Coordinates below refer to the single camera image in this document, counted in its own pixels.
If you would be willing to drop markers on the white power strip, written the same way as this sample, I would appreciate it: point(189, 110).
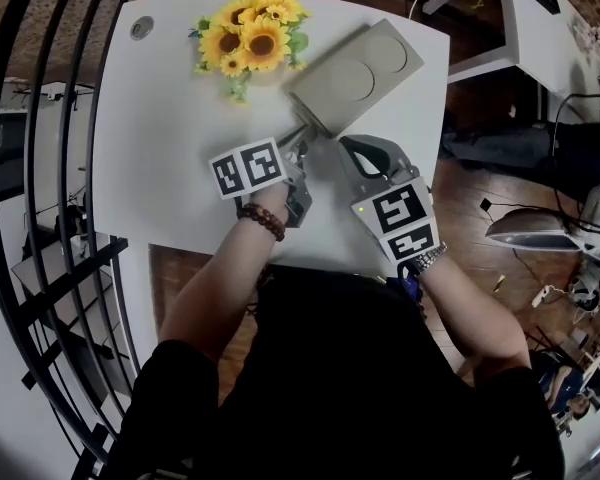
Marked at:
point(541, 296)

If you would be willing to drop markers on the white narrow desk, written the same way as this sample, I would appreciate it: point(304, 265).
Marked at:
point(530, 33)

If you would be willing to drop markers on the white square table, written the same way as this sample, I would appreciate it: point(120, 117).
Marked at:
point(155, 143)

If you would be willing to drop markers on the person's left forearm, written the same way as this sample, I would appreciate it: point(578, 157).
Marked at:
point(215, 288)

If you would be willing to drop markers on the silver metal wristwatch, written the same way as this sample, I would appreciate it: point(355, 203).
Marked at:
point(427, 257)

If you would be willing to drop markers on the purple device on belt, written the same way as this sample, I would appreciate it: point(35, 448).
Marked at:
point(405, 288)

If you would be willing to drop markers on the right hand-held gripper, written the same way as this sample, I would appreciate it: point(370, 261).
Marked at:
point(405, 218)

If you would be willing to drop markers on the person's black shirt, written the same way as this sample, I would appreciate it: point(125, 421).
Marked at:
point(330, 383)

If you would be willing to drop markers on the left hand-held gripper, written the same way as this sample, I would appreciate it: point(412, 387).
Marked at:
point(250, 168)

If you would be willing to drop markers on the yellow sunflower bouquet in pot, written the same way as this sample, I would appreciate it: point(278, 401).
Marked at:
point(252, 38)

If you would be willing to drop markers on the person's right forearm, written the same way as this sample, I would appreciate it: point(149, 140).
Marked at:
point(470, 313)

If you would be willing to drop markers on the black metal railing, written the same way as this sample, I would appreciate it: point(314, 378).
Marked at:
point(45, 218)

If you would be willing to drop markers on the beige box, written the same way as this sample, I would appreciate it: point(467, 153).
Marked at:
point(355, 75)

